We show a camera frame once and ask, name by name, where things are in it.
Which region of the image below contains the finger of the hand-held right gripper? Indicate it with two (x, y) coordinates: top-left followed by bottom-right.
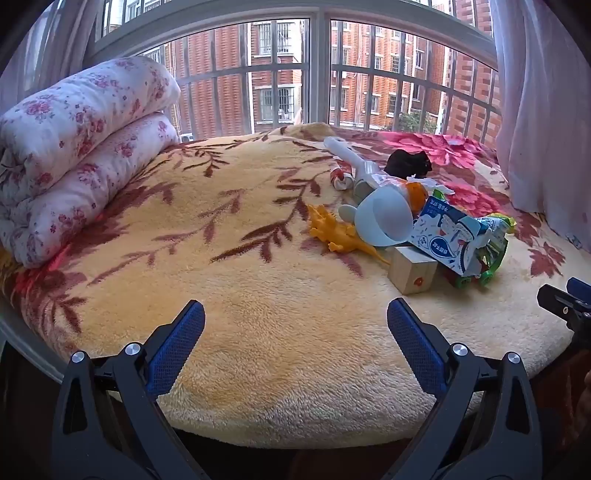
(567, 277), (591, 303)
(537, 284), (591, 331)

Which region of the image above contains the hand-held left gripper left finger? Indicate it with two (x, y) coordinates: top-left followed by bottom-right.
(50, 299), (206, 480)

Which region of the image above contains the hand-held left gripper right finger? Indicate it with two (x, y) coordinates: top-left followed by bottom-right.
(386, 298), (543, 480)

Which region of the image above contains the blackened banana peel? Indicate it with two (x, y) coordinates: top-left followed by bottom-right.
(384, 150), (434, 180)

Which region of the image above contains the wooden block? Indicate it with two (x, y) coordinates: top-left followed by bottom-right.
(386, 245), (439, 296)

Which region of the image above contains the green snack wrapper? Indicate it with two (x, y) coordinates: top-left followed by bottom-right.
(475, 213), (517, 274)

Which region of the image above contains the toy car with green wheels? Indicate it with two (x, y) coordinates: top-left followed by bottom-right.
(442, 262), (496, 289)

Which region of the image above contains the yellow floral fleece blanket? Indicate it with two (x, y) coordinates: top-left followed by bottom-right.
(0, 122), (591, 450)

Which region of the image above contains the blue white milk carton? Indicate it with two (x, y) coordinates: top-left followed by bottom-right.
(408, 196), (486, 278)

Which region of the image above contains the white plastic scoop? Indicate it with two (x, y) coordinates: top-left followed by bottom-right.
(338, 186), (417, 249)

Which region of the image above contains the yellow toy dinosaur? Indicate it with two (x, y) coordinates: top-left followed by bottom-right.
(307, 204), (391, 267)

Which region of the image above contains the orange white plastic wrapper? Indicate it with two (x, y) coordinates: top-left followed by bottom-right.
(392, 178), (456, 216)

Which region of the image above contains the red white candy wrapper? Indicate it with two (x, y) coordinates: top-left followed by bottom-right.
(329, 168), (354, 191)

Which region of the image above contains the white plastic pipe fitting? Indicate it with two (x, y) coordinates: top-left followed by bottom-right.
(322, 136), (387, 188)

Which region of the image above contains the sheer white curtain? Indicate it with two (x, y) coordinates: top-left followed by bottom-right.
(488, 0), (591, 254)
(0, 0), (112, 108)

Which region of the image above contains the folded floral quilt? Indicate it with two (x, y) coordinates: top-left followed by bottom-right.
(0, 56), (182, 269)

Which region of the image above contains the red brick building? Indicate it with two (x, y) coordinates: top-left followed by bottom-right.
(108, 0), (503, 145)

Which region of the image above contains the window with metal grille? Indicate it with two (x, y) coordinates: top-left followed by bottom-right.
(88, 0), (504, 145)

